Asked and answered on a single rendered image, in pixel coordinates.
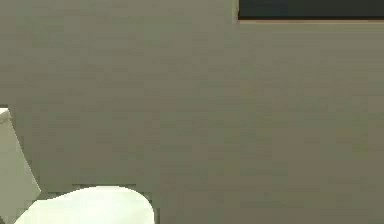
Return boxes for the dark window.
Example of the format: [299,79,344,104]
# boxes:
[237,0,384,22]

